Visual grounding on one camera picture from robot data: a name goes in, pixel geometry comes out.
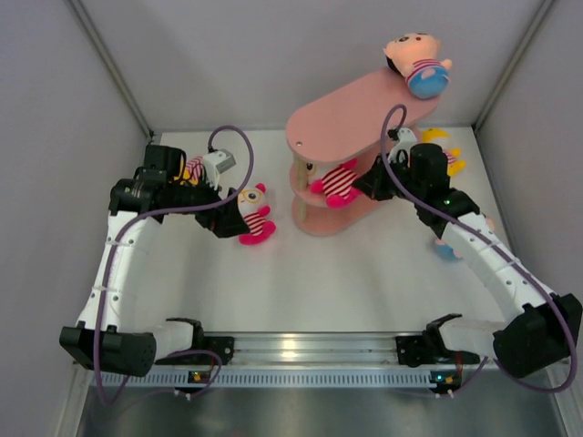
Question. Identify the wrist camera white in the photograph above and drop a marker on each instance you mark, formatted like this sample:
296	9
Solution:
218	162
403	139

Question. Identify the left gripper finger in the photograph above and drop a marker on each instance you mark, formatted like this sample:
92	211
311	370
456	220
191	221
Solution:
229	210
225	227

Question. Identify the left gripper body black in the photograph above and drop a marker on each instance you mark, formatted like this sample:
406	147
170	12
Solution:
188	196

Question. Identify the yellow plush toy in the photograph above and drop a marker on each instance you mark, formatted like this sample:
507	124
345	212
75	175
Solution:
190	171
455	164

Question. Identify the yellow plush toy far left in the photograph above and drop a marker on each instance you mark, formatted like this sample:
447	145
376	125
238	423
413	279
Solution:
190	171

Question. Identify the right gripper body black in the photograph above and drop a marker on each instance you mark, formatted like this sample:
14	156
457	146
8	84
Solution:
403	176

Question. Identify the pink white panda plush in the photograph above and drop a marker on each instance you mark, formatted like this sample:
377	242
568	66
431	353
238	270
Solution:
331	186
254	208

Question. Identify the boy doll blue shorts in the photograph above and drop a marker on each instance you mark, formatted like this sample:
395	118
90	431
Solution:
444	251

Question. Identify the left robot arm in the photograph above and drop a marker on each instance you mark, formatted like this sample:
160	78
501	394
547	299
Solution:
136	211

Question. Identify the aluminium mounting rail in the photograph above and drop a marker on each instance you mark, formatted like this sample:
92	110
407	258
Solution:
314	348

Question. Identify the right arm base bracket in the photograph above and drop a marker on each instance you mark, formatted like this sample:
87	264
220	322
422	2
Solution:
416	350

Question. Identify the slotted cable duct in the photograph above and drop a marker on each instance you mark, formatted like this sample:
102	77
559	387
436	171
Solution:
338	378

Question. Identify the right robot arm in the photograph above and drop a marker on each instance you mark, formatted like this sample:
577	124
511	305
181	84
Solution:
539	327

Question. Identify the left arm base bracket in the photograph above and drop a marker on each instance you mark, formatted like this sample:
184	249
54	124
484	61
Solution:
212	350

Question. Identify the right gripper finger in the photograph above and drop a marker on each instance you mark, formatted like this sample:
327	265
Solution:
374	189
377	171

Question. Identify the pink three-tier shelf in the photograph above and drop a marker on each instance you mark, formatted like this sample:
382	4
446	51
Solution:
343	127

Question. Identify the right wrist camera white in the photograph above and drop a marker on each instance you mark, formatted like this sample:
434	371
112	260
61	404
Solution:
403	139

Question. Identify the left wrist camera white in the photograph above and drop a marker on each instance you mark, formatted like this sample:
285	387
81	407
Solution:
218	162

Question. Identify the yellow plush toy right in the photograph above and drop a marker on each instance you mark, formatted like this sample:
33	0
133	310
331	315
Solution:
455	164

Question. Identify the boy doll on shelf top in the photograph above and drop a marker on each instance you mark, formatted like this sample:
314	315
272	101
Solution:
414	57

